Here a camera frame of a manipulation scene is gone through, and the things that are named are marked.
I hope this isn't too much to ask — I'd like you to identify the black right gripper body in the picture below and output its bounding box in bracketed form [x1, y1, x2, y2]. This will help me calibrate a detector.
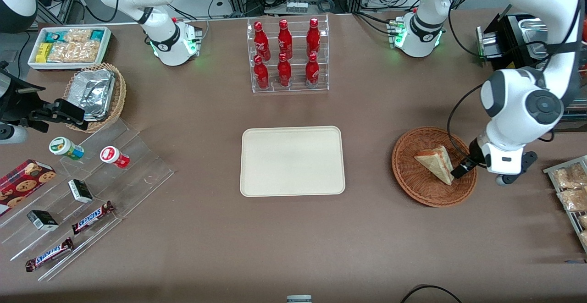
[0, 62, 47, 126]

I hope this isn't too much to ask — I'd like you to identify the triangle sandwich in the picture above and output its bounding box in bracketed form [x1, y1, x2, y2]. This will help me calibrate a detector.
[414, 144, 455, 186]

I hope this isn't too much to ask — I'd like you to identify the round brown wicker basket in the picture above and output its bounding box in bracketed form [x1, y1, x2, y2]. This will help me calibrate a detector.
[392, 126, 478, 208]

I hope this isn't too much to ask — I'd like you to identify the metal tray with pastries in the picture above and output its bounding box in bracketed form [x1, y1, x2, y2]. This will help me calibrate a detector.
[543, 155, 587, 254]

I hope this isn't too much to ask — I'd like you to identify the light wicker basket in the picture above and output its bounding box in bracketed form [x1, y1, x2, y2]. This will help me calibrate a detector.
[63, 63, 127, 133]

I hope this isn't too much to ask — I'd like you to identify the cream plastic tray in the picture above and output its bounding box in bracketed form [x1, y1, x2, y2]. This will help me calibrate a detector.
[239, 126, 346, 198]

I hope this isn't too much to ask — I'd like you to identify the silver foil container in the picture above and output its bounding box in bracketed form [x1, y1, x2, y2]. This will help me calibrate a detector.
[70, 69, 116, 121]

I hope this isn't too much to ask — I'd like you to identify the green lidded cup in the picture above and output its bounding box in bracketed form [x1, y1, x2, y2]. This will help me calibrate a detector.
[49, 137, 85, 161]

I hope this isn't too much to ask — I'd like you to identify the yellow snack pack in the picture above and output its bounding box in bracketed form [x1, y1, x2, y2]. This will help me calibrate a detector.
[35, 42, 52, 63]

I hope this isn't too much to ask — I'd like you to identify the red lidded cup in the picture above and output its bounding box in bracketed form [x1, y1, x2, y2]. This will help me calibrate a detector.
[100, 146, 130, 169]

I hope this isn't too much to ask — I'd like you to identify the clear bag of crackers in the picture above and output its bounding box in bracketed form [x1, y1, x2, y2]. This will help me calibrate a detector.
[48, 28, 100, 63]

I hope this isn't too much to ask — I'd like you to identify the clear bag of biscuits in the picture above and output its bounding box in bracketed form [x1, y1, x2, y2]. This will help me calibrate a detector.
[552, 163, 587, 189]
[557, 188, 587, 212]

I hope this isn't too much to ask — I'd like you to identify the small black carton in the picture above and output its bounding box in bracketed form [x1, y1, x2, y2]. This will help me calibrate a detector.
[67, 179, 94, 204]
[26, 209, 60, 231]

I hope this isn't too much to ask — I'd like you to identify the white rectangular snack bin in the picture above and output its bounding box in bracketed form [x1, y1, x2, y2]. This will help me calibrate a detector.
[28, 26, 112, 71]

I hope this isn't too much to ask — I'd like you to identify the red cookie box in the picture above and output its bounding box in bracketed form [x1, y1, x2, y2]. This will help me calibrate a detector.
[0, 159, 57, 217]

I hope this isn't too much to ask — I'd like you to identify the clear acrylic step display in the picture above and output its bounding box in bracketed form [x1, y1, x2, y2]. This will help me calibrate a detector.
[0, 117, 175, 282]

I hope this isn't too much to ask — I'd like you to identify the Snickers chocolate bar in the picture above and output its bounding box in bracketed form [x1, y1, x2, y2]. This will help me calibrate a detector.
[71, 200, 115, 235]
[25, 237, 74, 273]

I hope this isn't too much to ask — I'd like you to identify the black metal box appliance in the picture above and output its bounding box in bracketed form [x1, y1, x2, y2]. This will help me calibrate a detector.
[476, 13, 587, 71]

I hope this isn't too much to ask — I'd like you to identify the red cola bottle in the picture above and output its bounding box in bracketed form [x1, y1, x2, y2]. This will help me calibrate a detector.
[305, 53, 320, 87]
[277, 53, 293, 88]
[253, 21, 271, 61]
[253, 55, 270, 90]
[277, 19, 294, 60]
[306, 17, 321, 59]

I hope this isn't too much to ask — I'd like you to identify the clear acrylic bottle rack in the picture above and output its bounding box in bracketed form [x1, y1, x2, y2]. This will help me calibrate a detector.
[246, 14, 330, 94]

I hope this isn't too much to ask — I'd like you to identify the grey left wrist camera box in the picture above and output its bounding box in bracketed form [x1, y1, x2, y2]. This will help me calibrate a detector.
[495, 151, 538, 187]

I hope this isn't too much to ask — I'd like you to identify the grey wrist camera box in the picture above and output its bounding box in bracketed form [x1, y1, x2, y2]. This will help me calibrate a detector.
[495, 151, 538, 187]
[0, 124, 29, 145]

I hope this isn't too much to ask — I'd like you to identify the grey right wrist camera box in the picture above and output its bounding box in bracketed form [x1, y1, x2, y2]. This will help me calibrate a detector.
[0, 124, 29, 145]

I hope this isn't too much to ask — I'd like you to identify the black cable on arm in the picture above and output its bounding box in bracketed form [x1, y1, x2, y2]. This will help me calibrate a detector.
[447, 83, 487, 159]

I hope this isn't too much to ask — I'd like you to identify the black loose cable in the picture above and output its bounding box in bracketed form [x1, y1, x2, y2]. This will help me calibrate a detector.
[400, 284, 463, 303]

